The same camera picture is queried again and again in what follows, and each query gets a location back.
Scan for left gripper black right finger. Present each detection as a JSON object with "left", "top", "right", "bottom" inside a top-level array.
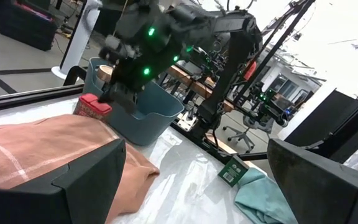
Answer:
[{"left": 267, "top": 138, "right": 358, "bottom": 224}]

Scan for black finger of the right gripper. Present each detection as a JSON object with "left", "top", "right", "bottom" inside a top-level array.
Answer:
[
  {"left": 98, "top": 85, "right": 119, "bottom": 105},
  {"left": 116, "top": 88, "right": 138, "bottom": 114}
]

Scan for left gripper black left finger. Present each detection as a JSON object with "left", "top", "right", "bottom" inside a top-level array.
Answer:
[{"left": 0, "top": 138, "right": 127, "bottom": 224}]

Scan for spice tin with red lid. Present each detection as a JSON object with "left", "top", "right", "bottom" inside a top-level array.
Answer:
[{"left": 72, "top": 93, "right": 113, "bottom": 124}]

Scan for spice jar with copper lid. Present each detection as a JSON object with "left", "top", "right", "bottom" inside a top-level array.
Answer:
[{"left": 95, "top": 64, "right": 115, "bottom": 91}]

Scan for green spice tin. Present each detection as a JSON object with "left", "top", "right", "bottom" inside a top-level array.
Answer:
[{"left": 218, "top": 154, "right": 250, "bottom": 188}]

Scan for blue plastic bin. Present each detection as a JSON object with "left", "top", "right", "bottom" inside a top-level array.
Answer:
[{"left": 82, "top": 57, "right": 185, "bottom": 147}]

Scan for wooden workbench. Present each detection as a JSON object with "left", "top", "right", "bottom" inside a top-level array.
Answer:
[{"left": 166, "top": 64, "right": 236, "bottom": 113}]

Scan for salmon cloth with white stripes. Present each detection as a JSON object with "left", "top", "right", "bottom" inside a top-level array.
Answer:
[{"left": 0, "top": 114, "right": 161, "bottom": 224}]

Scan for teal cloth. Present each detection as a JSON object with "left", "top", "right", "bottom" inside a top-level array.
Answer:
[{"left": 234, "top": 167, "right": 300, "bottom": 224}]

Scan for white power strip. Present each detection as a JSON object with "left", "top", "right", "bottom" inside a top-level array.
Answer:
[{"left": 177, "top": 111, "right": 200, "bottom": 132}]

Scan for black and white pole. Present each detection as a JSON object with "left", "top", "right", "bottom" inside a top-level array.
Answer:
[{"left": 50, "top": 0, "right": 104, "bottom": 81}]

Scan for black partition panel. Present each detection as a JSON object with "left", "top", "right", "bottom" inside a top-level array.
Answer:
[{"left": 284, "top": 88, "right": 358, "bottom": 164}]

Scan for grey office chair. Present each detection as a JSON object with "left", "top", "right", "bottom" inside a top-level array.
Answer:
[{"left": 222, "top": 114, "right": 275, "bottom": 154}]

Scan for black equipment case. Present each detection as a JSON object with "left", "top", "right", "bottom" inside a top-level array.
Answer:
[{"left": 0, "top": 0, "right": 58, "bottom": 52}]

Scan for black curved frame tube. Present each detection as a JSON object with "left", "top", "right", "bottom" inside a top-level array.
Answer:
[{"left": 63, "top": 65, "right": 87, "bottom": 86}]

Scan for black table frame rail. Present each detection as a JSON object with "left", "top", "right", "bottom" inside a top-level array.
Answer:
[
  {"left": 0, "top": 83, "right": 85, "bottom": 113},
  {"left": 169, "top": 121, "right": 270, "bottom": 163}
]

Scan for black overhead frame strut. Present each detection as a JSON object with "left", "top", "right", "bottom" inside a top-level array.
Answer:
[{"left": 233, "top": 0, "right": 316, "bottom": 103}]

